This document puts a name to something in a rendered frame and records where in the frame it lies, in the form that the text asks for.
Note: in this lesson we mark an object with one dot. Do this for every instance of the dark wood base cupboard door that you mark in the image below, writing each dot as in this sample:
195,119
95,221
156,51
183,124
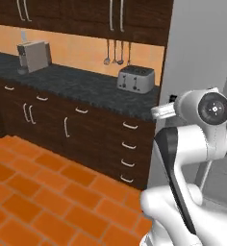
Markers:
46,128
83,144
12,118

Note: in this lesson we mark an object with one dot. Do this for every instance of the hanging metal ladle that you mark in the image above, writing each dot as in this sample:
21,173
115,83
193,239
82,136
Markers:
107,54

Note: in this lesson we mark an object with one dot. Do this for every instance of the dark wood drawer front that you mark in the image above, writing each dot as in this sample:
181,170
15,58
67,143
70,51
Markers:
115,121
112,158
51,102
3,91
93,117
110,174
113,141

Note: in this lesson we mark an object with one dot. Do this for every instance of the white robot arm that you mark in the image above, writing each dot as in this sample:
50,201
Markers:
195,144

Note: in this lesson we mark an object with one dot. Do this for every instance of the hanging metal fork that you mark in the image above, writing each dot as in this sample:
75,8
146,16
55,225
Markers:
129,54

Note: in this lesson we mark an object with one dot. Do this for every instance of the dark wood wall cupboard door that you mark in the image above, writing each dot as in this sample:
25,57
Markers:
48,16
5,11
144,19
89,17

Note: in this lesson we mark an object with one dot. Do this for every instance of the hanging metal spoon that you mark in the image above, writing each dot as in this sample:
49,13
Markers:
121,54

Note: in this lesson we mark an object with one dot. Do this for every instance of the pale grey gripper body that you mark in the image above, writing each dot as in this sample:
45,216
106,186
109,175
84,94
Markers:
163,111

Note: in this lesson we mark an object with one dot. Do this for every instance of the grey coffee machine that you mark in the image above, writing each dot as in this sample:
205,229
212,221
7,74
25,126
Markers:
35,56

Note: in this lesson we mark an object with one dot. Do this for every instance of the hanging metal spatula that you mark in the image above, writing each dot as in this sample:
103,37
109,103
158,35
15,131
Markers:
114,53

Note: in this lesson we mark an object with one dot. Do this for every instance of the grey fridge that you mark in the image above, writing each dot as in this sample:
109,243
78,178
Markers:
198,48

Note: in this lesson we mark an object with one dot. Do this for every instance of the silver toaster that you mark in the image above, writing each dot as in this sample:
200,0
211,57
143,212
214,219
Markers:
136,80

